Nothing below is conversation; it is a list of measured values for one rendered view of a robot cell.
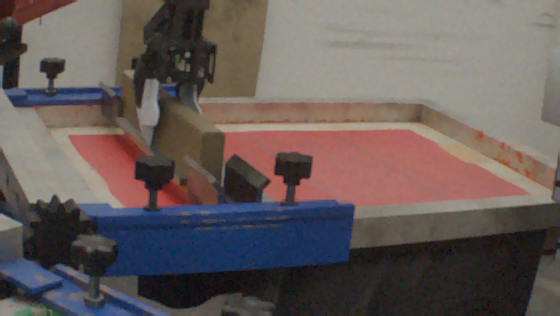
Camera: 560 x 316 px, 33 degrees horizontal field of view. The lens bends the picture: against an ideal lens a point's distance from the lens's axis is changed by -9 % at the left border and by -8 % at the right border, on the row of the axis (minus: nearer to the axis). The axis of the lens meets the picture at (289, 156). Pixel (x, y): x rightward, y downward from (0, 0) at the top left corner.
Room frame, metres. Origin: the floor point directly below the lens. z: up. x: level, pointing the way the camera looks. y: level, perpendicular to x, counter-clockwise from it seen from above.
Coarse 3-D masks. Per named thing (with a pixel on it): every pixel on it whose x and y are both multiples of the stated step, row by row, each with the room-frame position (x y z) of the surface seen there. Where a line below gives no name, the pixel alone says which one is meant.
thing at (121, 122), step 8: (120, 120) 1.42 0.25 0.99; (128, 128) 1.38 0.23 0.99; (136, 136) 1.34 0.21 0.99; (136, 144) 1.33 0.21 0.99; (144, 144) 1.30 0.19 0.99; (152, 144) 1.31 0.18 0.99; (152, 152) 1.27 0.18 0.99; (160, 152) 1.27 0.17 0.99; (176, 168) 1.21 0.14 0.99; (176, 176) 1.18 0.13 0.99; (184, 176) 1.18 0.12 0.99; (184, 184) 1.17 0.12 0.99
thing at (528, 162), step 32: (32, 128) 1.34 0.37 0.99; (448, 128) 1.71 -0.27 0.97; (480, 128) 1.65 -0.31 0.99; (64, 160) 1.20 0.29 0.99; (512, 160) 1.53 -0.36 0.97; (544, 160) 1.48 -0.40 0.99; (352, 224) 1.11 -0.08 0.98; (384, 224) 1.13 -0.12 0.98; (416, 224) 1.15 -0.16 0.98; (448, 224) 1.17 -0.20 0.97; (480, 224) 1.19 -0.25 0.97; (512, 224) 1.22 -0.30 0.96; (544, 224) 1.25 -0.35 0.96
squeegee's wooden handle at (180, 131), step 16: (128, 80) 1.43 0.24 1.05; (128, 96) 1.43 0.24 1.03; (128, 112) 1.42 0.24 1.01; (160, 112) 1.29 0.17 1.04; (176, 112) 1.24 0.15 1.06; (192, 112) 1.24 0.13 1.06; (160, 128) 1.29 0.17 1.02; (176, 128) 1.23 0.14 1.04; (192, 128) 1.18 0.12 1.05; (208, 128) 1.17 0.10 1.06; (160, 144) 1.28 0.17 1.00; (176, 144) 1.23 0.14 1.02; (192, 144) 1.18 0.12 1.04; (208, 144) 1.15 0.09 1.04; (224, 144) 1.16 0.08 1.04; (176, 160) 1.22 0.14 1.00; (208, 160) 1.15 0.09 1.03
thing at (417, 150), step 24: (72, 144) 1.40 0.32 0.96; (96, 144) 1.42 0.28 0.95; (120, 144) 1.43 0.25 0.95; (240, 144) 1.50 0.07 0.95; (384, 144) 1.60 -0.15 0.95; (408, 144) 1.62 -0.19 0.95; (432, 144) 1.64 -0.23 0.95; (96, 168) 1.30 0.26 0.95; (120, 168) 1.31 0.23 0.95; (264, 168) 1.39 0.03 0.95
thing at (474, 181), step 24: (432, 168) 1.48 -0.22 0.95; (456, 168) 1.50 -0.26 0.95; (480, 168) 1.52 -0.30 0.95; (120, 192) 1.21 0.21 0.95; (144, 192) 1.22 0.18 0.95; (168, 192) 1.23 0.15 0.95; (312, 192) 1.30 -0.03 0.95; (480, 192) 1.38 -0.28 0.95; (504, 192) 1.39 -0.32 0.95; (528, 192) 1.41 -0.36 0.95
